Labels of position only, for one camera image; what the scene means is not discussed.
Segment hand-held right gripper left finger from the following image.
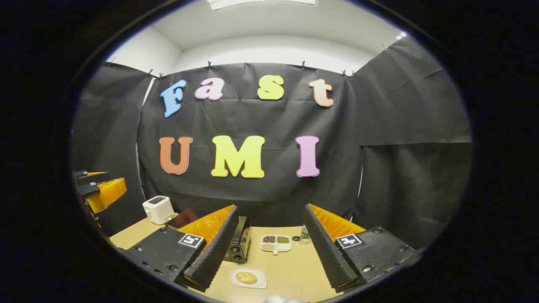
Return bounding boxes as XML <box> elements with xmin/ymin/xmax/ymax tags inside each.
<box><xmin>124</xmin><ymin>205</ymin><xmax>239</xmax><ymax>292</ymax></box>

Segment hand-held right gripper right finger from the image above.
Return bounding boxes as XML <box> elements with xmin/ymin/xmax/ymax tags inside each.
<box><xmin>303</xmin><ymin>204</ymin><xmax>422</xmax><ymax>294</ymax></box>

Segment black electric oven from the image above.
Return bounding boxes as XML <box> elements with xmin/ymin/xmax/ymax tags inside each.
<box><xmin>166</xmin><ymin>209</ymin><xmax>252</xmax><ymax>264</ymax></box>

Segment white divided grain tray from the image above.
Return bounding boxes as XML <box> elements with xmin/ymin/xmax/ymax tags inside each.
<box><xmin>260</xmin><ymin>234</ymin><xmax>292</xmax><ymax>255</ymax></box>

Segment white toaster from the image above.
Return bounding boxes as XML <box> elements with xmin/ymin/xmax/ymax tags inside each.
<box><xmin>142</xmin><ymin>195</ymin><xmax>175</xmax><ymax>225</ymax></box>

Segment white rectangular plate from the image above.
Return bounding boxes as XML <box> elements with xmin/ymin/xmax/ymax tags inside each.
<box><xmin>229</xmin><ymin>268</ymin><xmax>267</xmax><ymax>289</ymax></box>

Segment black backdrop cloth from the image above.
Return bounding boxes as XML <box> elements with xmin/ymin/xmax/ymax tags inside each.
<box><xmin>72</xmin><ymin>36</ymin><xmax>472</xmax><ymax>249</ymax></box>

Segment row of cloth clips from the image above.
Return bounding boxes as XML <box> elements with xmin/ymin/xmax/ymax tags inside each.
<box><xmin>105</xmin><ymin>44</ymin><xmax>390</xmax><ymax>80</ymax></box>

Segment long ceiling light panel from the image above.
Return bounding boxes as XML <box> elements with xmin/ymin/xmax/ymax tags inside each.
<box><xmin>206</xmin><ymin>0</ymin><xmax>316</xmax><ymax>11</ymax></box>

